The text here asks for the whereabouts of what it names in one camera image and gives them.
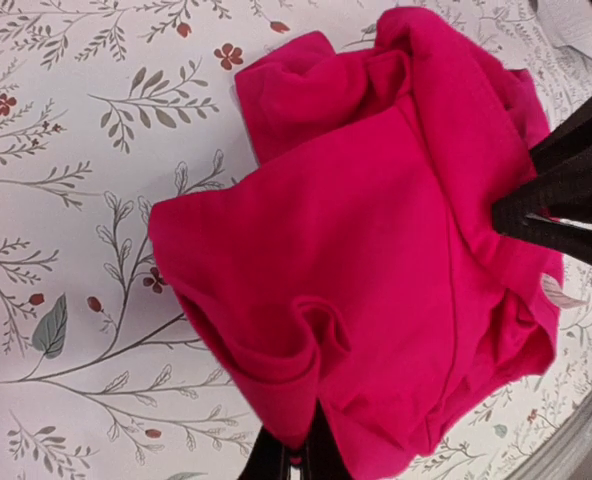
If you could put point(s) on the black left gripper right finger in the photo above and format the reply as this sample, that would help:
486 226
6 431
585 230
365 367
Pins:
538 212

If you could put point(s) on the white plastic laundry bin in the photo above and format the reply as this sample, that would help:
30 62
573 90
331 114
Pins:
566 23

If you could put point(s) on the floral patterned table cloth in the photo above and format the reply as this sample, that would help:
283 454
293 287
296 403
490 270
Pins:
109 106

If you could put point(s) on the magenta t-shirt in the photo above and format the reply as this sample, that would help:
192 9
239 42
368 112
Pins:
355 275

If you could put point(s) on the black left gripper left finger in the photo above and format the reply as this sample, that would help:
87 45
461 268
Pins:
291 455

